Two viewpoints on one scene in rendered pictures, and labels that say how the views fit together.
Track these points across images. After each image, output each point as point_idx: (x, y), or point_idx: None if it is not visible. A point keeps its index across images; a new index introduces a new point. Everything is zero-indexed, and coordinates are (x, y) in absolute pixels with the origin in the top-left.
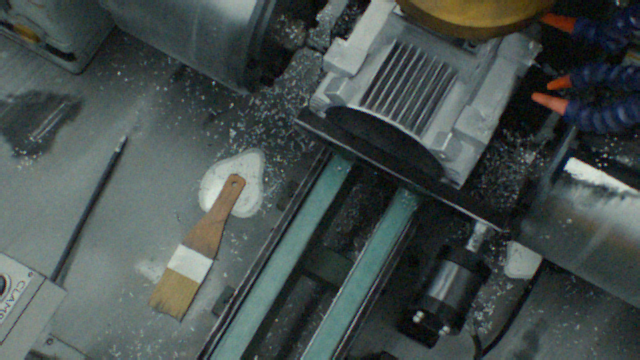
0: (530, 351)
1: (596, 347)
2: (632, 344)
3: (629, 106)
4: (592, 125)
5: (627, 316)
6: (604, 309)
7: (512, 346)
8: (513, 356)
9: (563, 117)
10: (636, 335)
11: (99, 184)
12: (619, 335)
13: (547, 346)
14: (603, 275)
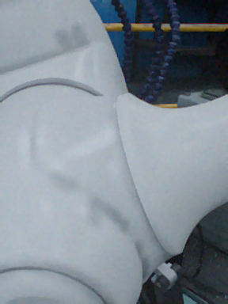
0: (197, 283)
1: (205, 267)
2: (208, 259)
3: (162, 70)
4: (157, 93)
5: (195, 256)
6: (188, 260)
7: (192, 286)
8: (197, 287)
9: (146, 103)
10: (205, 257)
11: None
12: (203, 260)
13: (197, 278)
14: None
